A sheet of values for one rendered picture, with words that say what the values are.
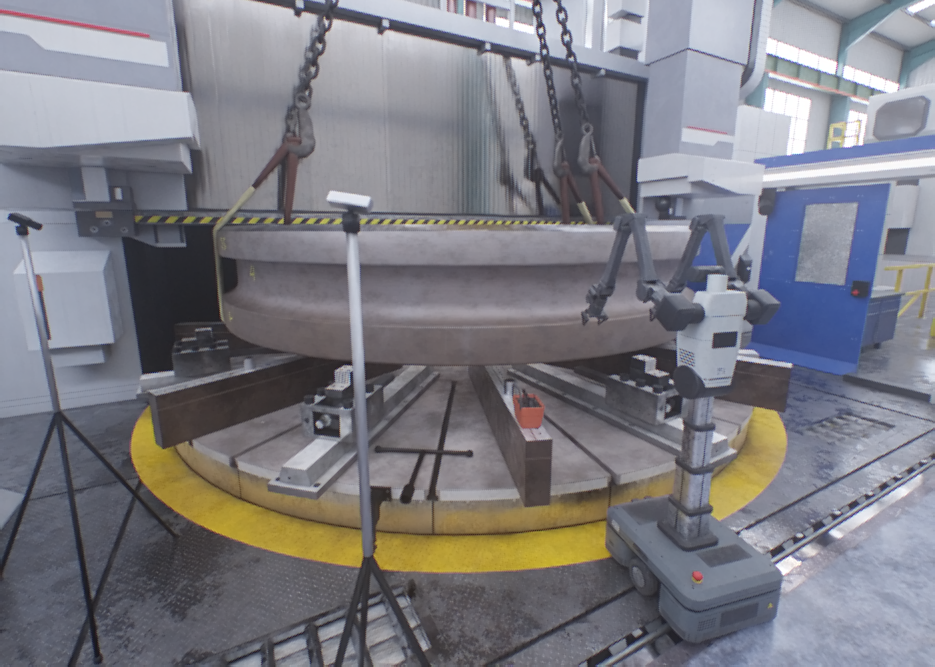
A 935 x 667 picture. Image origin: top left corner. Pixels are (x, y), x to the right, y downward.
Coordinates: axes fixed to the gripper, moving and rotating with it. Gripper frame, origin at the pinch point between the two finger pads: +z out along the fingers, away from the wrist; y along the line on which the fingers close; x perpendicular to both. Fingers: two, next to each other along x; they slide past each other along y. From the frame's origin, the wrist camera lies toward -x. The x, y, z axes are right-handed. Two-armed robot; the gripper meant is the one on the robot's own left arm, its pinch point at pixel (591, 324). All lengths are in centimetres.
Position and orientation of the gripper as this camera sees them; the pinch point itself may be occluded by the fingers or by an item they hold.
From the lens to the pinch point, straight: 256.3
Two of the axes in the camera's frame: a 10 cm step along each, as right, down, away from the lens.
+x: 2.4, 6.5, -7.2
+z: -1.4, 7.6, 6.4
